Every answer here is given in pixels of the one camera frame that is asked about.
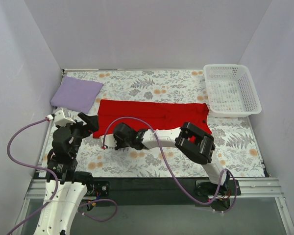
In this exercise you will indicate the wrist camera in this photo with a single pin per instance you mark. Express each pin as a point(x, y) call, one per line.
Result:
point(108, 142)
point(60, 117)

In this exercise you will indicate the red t shirt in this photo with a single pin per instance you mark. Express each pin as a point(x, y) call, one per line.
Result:
point(162, 116)

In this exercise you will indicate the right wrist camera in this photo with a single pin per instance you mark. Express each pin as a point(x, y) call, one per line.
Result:
point(108, 142)

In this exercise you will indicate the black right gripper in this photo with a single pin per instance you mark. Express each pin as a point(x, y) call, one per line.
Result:
point(118, 141)

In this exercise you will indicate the aluminium table frame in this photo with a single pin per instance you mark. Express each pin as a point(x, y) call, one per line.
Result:
point(248, 187)

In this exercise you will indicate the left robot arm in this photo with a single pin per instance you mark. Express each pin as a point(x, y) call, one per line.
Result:
point(65, 186)

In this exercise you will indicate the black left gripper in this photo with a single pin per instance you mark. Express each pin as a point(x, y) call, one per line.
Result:
point(82, 126)

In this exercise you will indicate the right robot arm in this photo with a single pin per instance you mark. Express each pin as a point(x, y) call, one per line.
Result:
point(197, 145)

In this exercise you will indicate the white plastic basket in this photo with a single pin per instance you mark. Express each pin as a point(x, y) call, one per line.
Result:
point(231, 91)

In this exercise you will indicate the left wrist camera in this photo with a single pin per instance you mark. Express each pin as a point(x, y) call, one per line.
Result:
point(60, 117)

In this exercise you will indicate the floral table mat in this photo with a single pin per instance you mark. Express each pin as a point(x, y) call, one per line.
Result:
point(236, 146)

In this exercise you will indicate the folded lilac t shirt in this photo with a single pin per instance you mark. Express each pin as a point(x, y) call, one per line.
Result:
point(76, 94)

